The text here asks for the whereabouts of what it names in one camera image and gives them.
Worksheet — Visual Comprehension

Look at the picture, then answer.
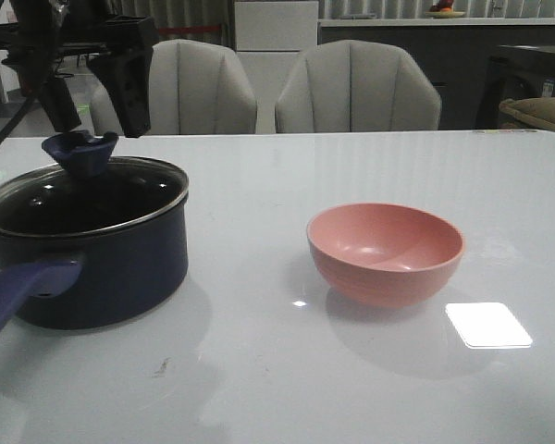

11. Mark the white cabinet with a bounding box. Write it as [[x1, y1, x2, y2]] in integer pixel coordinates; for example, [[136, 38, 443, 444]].
[[234, 1, 319, 134]]

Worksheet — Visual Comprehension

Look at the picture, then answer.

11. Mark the dark blue saucepan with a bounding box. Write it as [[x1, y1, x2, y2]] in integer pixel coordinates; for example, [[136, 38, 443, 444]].
[[0, 156, 191, 354]]

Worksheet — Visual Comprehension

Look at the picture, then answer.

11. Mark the pink plastic bowl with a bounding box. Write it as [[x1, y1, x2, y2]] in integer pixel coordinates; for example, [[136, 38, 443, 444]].
[[306, 203, 465, 308]]

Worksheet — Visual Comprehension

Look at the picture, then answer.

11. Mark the dark kitchen counter cabinet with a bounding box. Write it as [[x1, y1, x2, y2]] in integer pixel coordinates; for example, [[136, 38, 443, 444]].
[[318, 18, 555, 130]]

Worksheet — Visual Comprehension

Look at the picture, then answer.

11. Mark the beige cushion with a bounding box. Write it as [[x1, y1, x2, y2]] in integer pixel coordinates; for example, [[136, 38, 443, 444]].
[[499, 97, 555, 132]]

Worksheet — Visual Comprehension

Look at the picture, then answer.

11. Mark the fruit plate on counter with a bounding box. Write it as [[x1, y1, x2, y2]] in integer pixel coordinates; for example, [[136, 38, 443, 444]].
[[425, 0, 465, 19]]

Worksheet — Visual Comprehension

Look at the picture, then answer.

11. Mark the left grey upholstered chair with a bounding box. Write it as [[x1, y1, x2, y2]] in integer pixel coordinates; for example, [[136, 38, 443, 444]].
[[90, 39, 257, 135]]

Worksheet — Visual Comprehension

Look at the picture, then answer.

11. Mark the grey upholstered chair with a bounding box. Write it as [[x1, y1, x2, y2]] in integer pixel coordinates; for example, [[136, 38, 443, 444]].
[[275, 40, 442, 133], [90, 39, 257, 135]]

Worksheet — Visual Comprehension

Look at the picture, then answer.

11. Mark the grey curtain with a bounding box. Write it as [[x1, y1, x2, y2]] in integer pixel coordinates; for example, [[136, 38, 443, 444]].
[[112, 0, 234, 47]]

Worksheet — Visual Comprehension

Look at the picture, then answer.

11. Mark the right grey upholstered chair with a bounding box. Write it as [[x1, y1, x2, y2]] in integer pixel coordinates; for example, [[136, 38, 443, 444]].
[[275, 40, 442, 133]]

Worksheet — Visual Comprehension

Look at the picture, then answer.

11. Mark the glass pot lid blue knob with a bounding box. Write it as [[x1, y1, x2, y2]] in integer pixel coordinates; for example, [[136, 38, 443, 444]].
[[0, 130, 189, 239]]

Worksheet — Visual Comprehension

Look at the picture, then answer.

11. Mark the dark side table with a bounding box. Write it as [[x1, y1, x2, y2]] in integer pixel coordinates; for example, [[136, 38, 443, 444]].
[[475, 45, 555, 130]]

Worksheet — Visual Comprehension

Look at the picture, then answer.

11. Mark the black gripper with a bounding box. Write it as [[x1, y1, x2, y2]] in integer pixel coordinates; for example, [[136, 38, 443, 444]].
[[0, 1, 158, 138]]

